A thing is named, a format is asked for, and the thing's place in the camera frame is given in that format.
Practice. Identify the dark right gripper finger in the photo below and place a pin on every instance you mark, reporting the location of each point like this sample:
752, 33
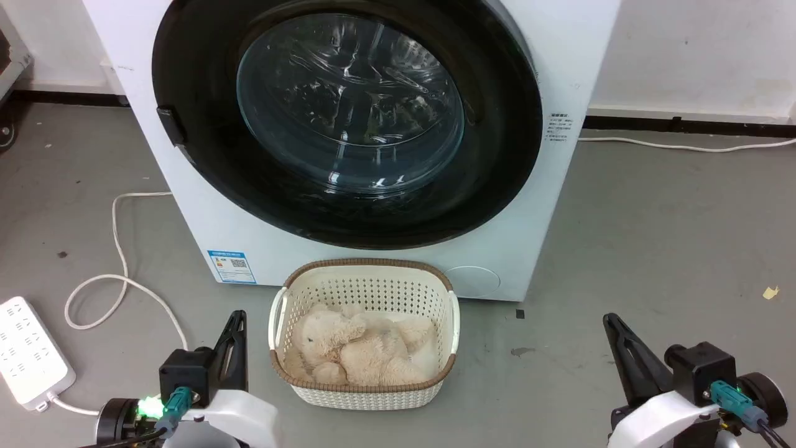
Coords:
625, 367
653, 373

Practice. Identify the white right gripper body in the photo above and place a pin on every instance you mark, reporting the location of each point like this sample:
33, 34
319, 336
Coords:
659, 423

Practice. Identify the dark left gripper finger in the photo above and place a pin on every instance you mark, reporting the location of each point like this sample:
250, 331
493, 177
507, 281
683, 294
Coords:
242, 361
225, 367

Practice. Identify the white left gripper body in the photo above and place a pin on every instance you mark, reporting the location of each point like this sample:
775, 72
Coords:
239, 420

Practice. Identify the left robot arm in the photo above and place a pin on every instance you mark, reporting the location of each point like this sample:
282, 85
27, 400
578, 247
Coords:
115, 422

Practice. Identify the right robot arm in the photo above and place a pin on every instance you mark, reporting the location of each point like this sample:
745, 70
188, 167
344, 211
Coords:
765, 398

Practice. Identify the white front-load washing machine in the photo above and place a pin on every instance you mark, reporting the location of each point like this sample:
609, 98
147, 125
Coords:
186, 218

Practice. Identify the black round glass washer door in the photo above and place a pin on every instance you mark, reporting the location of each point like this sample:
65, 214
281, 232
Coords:
497, 155

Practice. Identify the blue energy label sticker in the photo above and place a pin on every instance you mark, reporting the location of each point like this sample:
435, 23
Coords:
231, 267

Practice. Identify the beige plush toy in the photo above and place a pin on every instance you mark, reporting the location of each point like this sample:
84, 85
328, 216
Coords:
367, 354

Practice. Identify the small yellow paper scrap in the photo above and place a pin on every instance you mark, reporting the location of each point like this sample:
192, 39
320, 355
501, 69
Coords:
771, 292

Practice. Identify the white brown-rimmed laundry basket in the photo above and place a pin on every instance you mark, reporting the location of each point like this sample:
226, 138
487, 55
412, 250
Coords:
367, 283

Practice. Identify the round white filter cover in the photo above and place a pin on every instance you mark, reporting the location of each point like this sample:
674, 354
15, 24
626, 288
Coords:
474, 282

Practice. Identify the white power strip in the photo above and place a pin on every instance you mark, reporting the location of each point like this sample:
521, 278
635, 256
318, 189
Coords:
28, 351

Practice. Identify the small black text sticker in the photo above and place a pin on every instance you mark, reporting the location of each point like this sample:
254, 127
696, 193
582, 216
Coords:
558, 127

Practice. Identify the black cart caster wheel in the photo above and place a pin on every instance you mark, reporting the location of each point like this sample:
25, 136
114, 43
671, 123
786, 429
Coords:
6, 135

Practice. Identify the grey shelf cart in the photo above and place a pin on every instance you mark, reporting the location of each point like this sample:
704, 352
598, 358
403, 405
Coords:
13, 62

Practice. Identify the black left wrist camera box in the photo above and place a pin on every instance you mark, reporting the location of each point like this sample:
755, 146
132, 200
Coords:
185, 373

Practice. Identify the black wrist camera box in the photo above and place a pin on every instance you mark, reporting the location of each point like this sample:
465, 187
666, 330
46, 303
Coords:
185, 373
699, 370

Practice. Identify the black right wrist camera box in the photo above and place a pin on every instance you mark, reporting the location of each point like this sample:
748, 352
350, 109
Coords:
699, 370

